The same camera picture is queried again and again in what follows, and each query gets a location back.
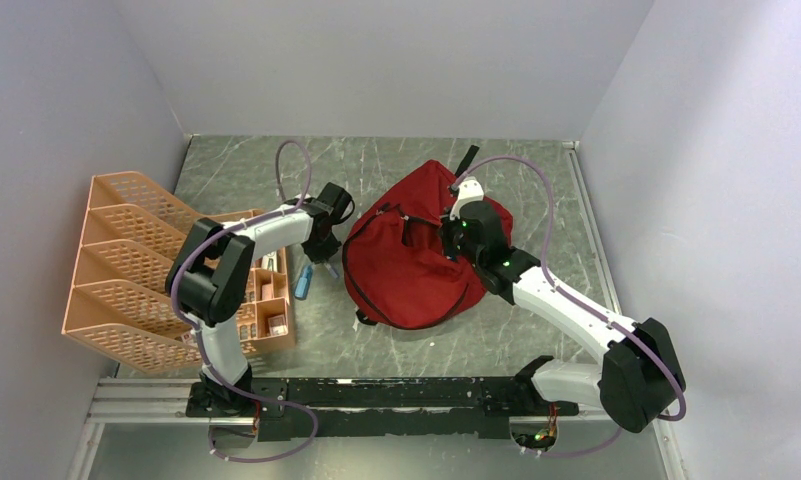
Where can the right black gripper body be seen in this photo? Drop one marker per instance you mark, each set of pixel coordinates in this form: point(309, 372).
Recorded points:
point(453, 243)

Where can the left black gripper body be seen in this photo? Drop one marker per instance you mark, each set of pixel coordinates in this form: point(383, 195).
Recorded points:
point(318, 250)

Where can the red student backpack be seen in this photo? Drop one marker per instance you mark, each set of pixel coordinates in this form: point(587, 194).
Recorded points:
point(395, 267)

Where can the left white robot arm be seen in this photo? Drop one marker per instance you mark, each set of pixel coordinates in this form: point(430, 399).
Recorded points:
point(208, 279)

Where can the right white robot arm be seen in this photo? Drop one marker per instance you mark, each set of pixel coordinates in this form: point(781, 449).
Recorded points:
point(636, 377)

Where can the blue capped white marker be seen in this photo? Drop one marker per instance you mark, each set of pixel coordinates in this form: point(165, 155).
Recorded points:
point(332, 270)

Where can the white tape dispenser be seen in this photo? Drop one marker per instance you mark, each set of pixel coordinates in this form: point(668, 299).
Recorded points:
point(270, 262)

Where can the blue utility knife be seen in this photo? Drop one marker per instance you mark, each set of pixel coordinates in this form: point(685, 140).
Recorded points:
point(303, 283)

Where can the small pink box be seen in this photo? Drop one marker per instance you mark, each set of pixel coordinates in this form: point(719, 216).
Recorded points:
point(277, 326)

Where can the orange plastic file organizer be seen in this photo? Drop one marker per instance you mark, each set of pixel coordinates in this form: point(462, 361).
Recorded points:
point(132, 231)

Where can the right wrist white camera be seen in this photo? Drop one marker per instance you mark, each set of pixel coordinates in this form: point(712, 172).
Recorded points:
point(466, 191)

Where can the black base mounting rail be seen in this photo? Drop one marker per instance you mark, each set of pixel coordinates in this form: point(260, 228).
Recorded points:
point(489, 407)

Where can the aluminium frame rail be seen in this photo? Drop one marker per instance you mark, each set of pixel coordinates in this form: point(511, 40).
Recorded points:
point(163, 401)

